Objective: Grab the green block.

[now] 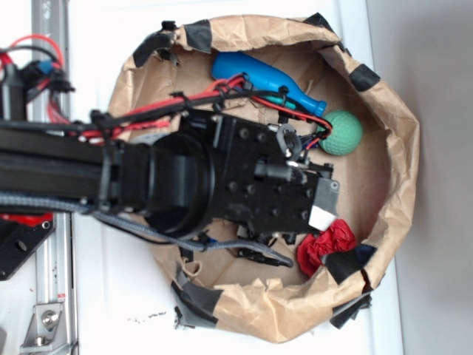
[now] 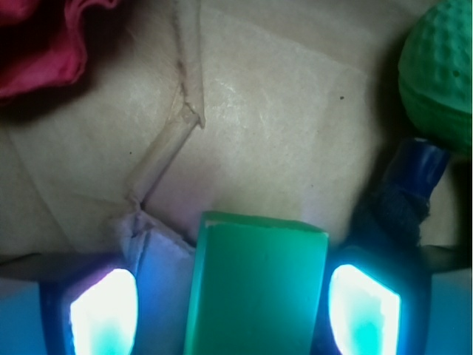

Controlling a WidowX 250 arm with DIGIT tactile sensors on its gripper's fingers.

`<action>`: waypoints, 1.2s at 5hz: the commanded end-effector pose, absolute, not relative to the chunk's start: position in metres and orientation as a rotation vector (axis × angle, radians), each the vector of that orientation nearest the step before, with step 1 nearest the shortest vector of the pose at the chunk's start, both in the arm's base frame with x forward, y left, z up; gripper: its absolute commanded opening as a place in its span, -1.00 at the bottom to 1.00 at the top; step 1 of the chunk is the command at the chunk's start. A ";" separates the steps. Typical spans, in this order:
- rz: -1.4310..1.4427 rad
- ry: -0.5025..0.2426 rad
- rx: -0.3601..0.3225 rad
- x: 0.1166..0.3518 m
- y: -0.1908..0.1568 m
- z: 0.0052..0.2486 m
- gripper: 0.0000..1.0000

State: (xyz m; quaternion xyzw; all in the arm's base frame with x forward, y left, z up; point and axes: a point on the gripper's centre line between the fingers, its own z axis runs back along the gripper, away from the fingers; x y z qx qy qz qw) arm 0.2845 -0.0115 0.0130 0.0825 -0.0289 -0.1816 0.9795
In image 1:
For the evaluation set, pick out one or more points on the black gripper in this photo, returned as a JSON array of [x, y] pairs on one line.
[[263, 182]]

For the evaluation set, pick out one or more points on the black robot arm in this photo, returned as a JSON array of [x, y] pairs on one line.
[[199, 179]]

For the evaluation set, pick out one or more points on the red crumpled paper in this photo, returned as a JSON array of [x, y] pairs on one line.
[[337, 238]]

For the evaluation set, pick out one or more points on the green rubber ball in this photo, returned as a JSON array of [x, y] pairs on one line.
[[346, 134]]

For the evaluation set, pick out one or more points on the blue plastic bottle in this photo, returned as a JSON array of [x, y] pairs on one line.
[[264, 77]]

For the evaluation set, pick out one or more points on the brown paper bag bowl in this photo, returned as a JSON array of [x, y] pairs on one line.
[[378, 181]]

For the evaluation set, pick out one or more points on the aluminium extrusion rail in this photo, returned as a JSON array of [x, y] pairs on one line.
[[54, 257]]

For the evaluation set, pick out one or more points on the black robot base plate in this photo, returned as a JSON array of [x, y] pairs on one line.
[[21, 235]]

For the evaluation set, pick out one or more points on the metal corner bracket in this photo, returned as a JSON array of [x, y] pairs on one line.
[[47, 331]]

